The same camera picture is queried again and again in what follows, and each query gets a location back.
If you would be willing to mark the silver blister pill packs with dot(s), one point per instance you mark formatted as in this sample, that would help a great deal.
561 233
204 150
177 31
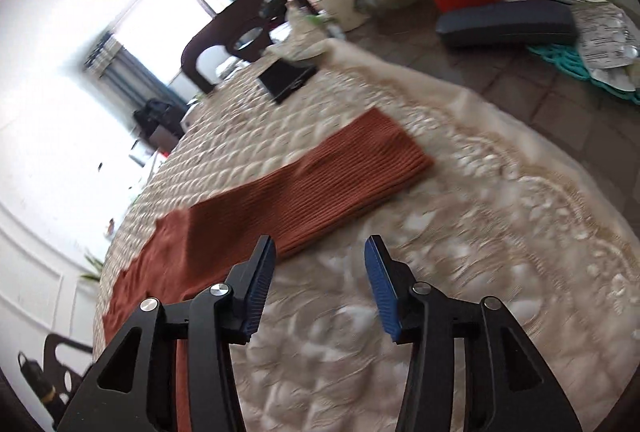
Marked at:
607 42

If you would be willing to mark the black glasses case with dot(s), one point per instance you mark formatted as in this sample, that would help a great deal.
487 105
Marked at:
505 22

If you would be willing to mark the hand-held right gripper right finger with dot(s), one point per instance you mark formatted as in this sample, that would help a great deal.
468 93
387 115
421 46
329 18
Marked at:
382 287

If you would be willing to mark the teal crochet mat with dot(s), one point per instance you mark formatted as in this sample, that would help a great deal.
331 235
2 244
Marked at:
565 62

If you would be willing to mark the dark wooden chair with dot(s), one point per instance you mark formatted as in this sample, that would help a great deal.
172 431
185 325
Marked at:
200 57
52 362

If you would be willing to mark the beige quilted tablecloth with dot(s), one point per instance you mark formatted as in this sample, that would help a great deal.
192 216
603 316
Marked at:
450 262

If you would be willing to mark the black bag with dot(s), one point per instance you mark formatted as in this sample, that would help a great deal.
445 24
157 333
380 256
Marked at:
157 120

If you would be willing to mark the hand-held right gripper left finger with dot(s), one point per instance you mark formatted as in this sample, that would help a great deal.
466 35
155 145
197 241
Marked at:
257 292

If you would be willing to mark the rust knit garment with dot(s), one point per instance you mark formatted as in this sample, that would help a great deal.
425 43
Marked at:
310 192

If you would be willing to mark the black phone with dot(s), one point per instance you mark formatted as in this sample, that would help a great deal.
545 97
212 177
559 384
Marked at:
287 80

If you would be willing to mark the green houseplant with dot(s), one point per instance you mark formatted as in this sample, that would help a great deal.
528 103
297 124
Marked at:
92 269

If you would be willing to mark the white cup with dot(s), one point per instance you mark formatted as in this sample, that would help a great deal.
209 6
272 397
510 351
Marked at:
342 5

